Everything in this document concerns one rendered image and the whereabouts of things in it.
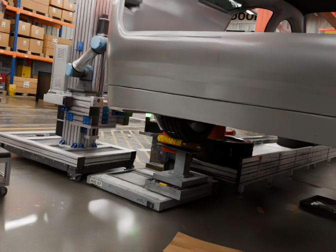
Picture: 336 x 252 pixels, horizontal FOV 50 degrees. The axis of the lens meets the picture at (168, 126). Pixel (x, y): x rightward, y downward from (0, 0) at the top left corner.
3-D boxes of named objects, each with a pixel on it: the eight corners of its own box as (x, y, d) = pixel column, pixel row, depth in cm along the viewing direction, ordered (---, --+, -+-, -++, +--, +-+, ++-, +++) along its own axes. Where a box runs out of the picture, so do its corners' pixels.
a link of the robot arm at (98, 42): (79, 80, 330) (114, 47, 299) (65, 78, 319) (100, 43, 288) (75, 69, 334) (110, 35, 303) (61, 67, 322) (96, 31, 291)
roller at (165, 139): (183, 147, 286) (184, 140, 286) (154, 140, 304) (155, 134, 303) (187, 147, 291) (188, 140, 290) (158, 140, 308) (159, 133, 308)
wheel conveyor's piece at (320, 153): (309, 172, 531) (314, 146, 527) (255, 159, 582) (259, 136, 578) (325, 166, 611) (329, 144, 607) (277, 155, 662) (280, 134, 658)
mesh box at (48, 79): (61, 106, 1072) (64, 74, 1062) (34, 101, 1139) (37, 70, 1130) (83, 107, 1145) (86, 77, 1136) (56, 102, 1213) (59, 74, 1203)
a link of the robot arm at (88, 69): (94, 80, 334) (96, 66, 333) (82, 79, 324) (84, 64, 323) (86, 79, 342) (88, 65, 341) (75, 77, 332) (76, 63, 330)
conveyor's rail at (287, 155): (240, 182, 330) (244, 159, 328) (234, 180, 334) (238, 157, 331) (312, 161, 529) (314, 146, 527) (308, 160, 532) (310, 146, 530)
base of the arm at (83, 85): (72, 88, 332) (73, 77, 331) (84, 89, 345) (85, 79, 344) (84, 90, 324) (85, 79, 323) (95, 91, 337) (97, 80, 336)
